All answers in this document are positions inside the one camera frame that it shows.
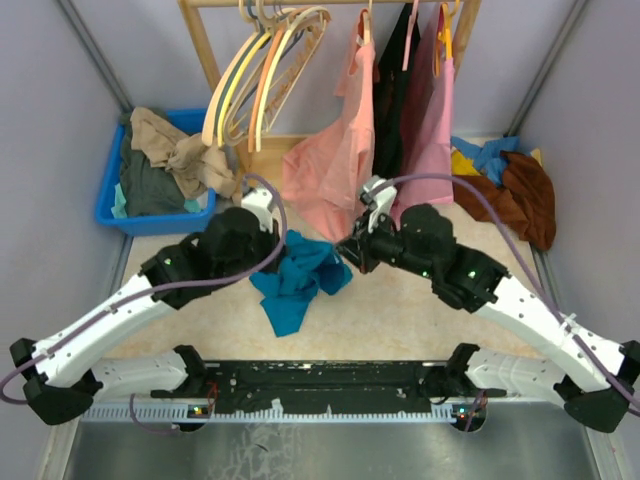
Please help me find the mint green cloth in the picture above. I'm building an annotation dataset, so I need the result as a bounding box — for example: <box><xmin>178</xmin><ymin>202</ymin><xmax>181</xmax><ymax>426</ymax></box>
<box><xmin>111</xmin><ymin>183</ymin><xmax>208</xmax><ymax>219</ymax></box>

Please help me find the blue plastic bin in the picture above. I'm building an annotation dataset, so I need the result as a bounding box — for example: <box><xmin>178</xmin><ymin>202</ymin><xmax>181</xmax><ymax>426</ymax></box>
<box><xmin>94</xmin><ymin>113</ymin><xmax>216</xmax><ymax>236</ymax></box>

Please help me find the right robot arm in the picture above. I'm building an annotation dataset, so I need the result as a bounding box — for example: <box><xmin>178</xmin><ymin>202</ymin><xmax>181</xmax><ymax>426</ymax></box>
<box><xmin>337</xmin><ymin>204</ymin><xmax>639</xmax><ymax>433</ymax></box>

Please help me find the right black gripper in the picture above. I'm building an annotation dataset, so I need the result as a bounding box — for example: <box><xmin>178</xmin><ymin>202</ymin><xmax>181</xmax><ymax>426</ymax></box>
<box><xmin>332</xmin><ymin>206</ymin><xmax>436</xmax><ymax>280</ymax></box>

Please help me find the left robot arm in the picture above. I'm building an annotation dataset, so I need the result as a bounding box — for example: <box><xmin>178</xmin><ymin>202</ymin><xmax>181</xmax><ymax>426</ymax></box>
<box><xmin>10</xmin><ymin>207</ymin><xmax>286</xmax><ymax>426</ymax></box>

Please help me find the wooden clothes rack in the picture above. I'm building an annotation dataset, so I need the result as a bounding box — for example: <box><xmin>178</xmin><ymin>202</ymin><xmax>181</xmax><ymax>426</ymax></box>
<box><xmin>177</xmin><ymin>0</ymin><xmax>482</xmax><ymax>188</ymax></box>

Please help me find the light blue cloth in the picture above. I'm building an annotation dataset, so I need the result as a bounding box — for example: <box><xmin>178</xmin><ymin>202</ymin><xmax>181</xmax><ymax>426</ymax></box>
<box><xmin>451</xmin><ymin>136</ymin><xmax>520</xmax><ymax>187</ymax></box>

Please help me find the cream plastic hanger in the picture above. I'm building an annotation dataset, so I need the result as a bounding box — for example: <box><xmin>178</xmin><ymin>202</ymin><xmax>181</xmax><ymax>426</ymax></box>
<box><xmin>200</xmin><ymin>6</ymin><xmax>332</xmax><ymax>148</ymax></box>

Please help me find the yellow cloth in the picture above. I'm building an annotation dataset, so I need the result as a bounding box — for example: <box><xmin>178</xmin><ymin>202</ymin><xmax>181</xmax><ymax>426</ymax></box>
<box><xmin>451</xmin><ymin>148</ymin><xmax>543</xmax><ymax>176</ymax></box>

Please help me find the brown t shirt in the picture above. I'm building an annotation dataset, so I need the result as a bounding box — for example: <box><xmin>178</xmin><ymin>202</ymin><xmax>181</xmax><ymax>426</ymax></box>
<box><xmin>459</xmin><ymin>152</ymin><xmax>556</xmax><ymax>251</ymax></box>

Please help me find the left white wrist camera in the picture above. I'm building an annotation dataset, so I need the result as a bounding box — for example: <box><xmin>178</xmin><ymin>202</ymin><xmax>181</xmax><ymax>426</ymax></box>
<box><xmin>240</xmin><ymin>187</ymin><xmax>275</xmax><ymax>233</ymax></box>

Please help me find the pink hanger with shirt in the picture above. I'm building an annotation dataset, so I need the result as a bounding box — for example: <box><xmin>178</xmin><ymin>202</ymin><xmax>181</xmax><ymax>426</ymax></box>
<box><xmin>402</xmin><ymin>0</ymin><xmax>420</xmax><ymax>72</ymax></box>

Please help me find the orange plastic hanger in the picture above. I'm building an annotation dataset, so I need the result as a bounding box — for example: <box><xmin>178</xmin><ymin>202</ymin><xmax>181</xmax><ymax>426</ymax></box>
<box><xmin>246</xmin><ymin>19</ymin><xmax>321</xmax><ymax>154</ymax></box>

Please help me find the dark grey t shirt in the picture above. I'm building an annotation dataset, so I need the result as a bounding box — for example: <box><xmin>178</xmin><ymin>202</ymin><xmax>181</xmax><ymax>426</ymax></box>
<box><xmin>119</xmin><ymin>124</ymin><xmax>187</xmax><ymax>217</ymax></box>

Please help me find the beige t shirt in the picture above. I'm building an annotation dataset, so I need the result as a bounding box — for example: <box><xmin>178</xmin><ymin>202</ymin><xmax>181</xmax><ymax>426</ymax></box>
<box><xmin>130</xmin><ymin>107</ymin><xmax>237</xmax><ymax>200</ymax></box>

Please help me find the teal blue t shirt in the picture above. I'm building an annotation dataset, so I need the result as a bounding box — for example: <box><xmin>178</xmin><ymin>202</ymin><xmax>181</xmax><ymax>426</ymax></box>
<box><xmin>249</xmin><ymin>230</ymin><xmax>353</xmax><ymax>337</ymax></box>

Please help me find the black t shirt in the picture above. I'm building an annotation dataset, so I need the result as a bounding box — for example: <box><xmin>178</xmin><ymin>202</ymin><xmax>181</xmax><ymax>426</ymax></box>
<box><xmin>372</xmin><ymin>4</ymin><xmax>420</xmax><ymax>179</ymax></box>

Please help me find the salmon pink t shirt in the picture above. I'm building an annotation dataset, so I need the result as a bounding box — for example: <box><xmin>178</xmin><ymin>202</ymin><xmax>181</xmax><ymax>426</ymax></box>
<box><xmin>281</xmin><ymin>30</ymin><xmax>375</xmax><ymax>242</ymax></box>

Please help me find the yellow hanger with shirt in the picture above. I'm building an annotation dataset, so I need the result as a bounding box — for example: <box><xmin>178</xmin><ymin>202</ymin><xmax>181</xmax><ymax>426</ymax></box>
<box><xmin>432</xmin><ymin>0</ymin><xmax>461</xmax><ymax>77</ymax></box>

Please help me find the beige hanger with shirt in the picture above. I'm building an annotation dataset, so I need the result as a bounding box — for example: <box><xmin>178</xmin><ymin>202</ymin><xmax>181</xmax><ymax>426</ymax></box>
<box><xmin>357</xmin><ymin>0</ymin><xmax>373</xmax><ymax>47</ymax></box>

